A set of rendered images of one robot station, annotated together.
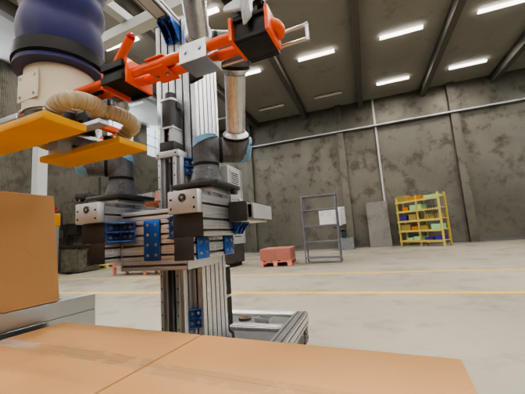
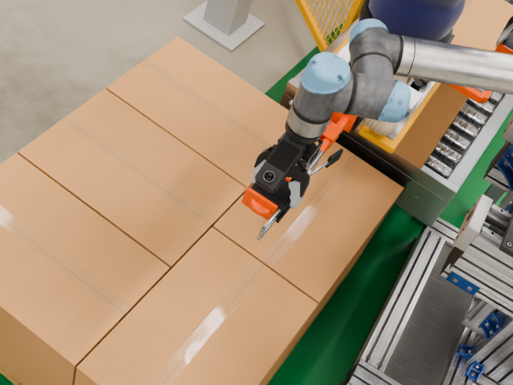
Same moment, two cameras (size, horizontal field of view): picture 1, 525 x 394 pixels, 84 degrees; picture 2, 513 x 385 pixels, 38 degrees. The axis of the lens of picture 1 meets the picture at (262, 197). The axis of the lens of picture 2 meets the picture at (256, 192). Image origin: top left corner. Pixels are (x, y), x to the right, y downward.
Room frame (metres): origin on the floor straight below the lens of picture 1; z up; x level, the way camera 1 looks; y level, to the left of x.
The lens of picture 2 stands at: (0.38, -0.98, 2.36)
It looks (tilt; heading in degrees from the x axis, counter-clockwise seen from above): 50 degrees down; 82
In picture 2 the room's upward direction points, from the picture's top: 22 degrees clockwise
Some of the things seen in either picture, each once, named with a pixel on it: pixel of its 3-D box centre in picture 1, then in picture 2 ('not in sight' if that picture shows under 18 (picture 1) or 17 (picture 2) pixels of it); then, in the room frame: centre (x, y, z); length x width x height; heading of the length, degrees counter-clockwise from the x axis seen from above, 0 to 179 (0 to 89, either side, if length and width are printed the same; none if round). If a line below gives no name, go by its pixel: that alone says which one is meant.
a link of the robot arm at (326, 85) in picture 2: not in sight; (323, 87); (0.55, 0.00, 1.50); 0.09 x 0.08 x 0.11; 8
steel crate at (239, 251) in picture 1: (223, 254); not in sight; (8.65, 1.24, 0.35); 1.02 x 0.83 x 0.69; 71
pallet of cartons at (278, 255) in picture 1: (278, 256); not in sight; (8.23, -0.33, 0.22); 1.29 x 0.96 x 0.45; 162
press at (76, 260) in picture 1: (80, 231); not in sight; (10.08, 6.35, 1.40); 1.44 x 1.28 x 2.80; 161
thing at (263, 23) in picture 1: (255, 34); (269, 192); (0.54, -0.01, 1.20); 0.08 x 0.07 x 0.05; 68
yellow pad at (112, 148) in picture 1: (91, 148); (404, 102); (0.86, 0.51, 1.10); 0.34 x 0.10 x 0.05; 68
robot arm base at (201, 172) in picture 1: (206, 174); not in sight; (1.29, 0.24, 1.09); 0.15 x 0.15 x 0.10
